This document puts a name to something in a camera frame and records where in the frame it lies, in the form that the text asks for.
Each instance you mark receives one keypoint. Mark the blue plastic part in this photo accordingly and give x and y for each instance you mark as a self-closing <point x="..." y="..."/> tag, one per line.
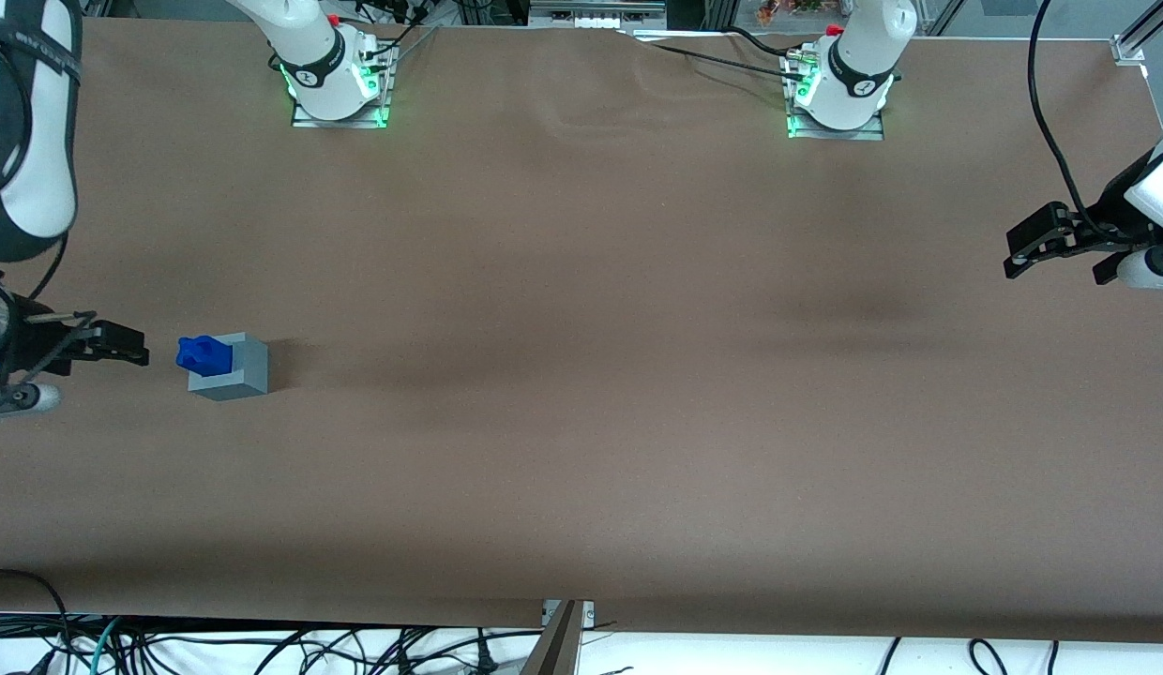
<point x="202" y="354"/>

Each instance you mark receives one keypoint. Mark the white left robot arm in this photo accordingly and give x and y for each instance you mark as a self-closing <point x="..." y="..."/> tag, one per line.
<point x="858" y="66"/>

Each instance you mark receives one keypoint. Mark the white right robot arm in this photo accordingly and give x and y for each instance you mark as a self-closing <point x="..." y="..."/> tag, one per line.
<point x="37" y="187"/>

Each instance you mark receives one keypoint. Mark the gray square base block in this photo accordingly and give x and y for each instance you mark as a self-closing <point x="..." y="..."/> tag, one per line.
<point x="249" y="370"/>

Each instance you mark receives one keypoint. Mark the orange plastic item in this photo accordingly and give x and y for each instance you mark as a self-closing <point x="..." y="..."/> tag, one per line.
<point x="774" y="11"/>

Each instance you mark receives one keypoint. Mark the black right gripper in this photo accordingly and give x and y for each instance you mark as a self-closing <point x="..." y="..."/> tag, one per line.
<point x="30" y="339"/>

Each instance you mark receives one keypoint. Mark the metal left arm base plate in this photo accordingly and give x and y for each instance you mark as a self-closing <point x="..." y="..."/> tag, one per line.
<point x="863" y="135"/>

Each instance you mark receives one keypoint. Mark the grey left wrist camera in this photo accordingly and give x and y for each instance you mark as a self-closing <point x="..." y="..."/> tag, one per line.
<point x="1144" y="270"/>

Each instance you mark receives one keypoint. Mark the silver metal bracket plate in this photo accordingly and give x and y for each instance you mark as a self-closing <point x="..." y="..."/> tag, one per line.
<point x="588" y="614"/>

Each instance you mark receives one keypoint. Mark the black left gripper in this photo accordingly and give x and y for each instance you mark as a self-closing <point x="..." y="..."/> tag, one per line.
<point x="1108" y="218"/>

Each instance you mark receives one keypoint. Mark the aluminium frame profile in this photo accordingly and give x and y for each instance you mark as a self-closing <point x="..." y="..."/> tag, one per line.
<point x="1130" y="47"/>

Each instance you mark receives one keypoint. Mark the grey box with ports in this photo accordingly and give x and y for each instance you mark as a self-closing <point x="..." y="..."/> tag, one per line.
<point x="591" y="14"/>

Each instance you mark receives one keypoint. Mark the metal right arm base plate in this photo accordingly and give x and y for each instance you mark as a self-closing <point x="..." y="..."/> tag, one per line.
<point x="356" y="123"/>

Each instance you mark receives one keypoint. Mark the brown table mat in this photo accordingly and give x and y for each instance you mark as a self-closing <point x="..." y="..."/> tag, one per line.
<point x="638" y="375"/>

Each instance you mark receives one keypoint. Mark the grey angled beam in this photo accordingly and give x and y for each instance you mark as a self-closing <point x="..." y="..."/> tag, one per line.
<point x="555" y="652"/>

